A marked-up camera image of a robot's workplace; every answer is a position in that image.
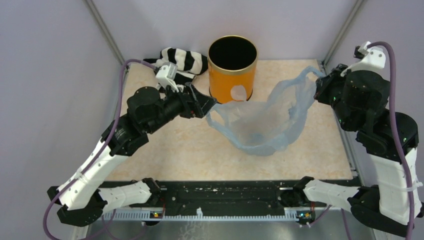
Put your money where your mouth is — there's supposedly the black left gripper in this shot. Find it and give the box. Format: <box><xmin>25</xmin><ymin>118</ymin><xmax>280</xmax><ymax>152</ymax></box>
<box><xmin>145</xmin><ymin>81</ymin><xmax>218</xmax><ymax>135</ymax></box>

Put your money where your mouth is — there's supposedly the orange trash bin gold rim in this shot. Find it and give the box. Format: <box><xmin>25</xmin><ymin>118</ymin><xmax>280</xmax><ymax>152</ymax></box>
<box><xmin>207</xmin><ymin>35</ymin><xmax>259</xmax><ymax>104</ymax></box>

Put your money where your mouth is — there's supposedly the translucent blue plastic bag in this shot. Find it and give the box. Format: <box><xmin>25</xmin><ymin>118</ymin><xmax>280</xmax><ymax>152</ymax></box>
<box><xmin>206</xmin><ymin>66</ymin><xmax>324</xmax><ymax>156</ymax></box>

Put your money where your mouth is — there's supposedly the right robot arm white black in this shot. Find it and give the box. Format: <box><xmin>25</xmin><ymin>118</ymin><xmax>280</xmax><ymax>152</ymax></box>
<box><xmin>287</xmin><ymin>64</ymin><xmax>410</xmax><ymax>237</ymax></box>

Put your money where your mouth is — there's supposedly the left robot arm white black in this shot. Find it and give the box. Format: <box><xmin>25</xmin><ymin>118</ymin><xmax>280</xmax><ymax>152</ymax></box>
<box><xmin>47</xmin><ymin>83</ymin><xmax>217</xmax><ymax>227</ymax></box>

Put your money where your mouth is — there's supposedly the black white striped cloth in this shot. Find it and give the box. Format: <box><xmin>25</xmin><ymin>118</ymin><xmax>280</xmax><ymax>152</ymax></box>
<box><xmin>143</xmin><ymin>47</ymin><xmax>208</xmax><ymax>86</ymax></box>

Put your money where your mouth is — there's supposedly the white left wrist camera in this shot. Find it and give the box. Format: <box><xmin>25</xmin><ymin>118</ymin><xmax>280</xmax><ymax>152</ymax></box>
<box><xmin>155</xmin><ymin>62</ymin><xmax>180</xmax><ymax>93</ymax></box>

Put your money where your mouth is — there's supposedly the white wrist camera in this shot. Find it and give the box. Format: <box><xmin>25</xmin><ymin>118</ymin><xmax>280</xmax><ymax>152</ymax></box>
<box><xmin>340</xmin><ymin>41</ymin><xmax>386</xmax><ymax>77</ymax></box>
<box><xmin>155</xmin><ymin>62</ymin><xmax>180</xmax><ymax>93</ymax></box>

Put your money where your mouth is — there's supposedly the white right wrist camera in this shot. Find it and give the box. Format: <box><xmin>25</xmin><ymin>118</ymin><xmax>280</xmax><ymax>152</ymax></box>
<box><xmin>340</xmin><ymin>41</ymin><xmax>386</xmax><ymax>77</ymax></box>

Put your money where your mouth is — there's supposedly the aluminium corner post right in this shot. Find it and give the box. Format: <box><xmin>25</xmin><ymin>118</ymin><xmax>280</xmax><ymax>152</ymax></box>
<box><xmin>321</xmin><ymin>0</ymin><xmax>367</xmax><ymax>69</ymax></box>

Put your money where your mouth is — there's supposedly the aluminium corner post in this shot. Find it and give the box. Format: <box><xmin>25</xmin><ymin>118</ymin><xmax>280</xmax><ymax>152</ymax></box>
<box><xmin>82</xmin><ymin>0</ymin><xmax>125</xmax><ymax>65</ymax></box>
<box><xmin>321</xmin><ymin>0</ymin><xmax>367</xmax><ymax>69</ymax></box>

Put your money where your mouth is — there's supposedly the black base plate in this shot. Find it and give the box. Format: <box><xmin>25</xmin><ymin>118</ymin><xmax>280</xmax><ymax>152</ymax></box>
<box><xmin>99</xmin><ymin>178</ymin><xmax>362</xmax><ymax>218</ymax></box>

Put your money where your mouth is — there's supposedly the aluminium frame rail front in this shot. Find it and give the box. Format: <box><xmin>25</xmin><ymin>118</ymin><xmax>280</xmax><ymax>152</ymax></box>
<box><xmin>71</xmin><ymin>187</ymin><xmax>387</xmax><ymax>240</ymax></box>

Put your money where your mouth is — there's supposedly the aluminium corner post left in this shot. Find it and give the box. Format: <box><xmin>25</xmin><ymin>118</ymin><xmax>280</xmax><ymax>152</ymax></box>
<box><xmin>82</xmin><ymin>0</ymin><xmax>125</xmax><ymax>65</ymax></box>

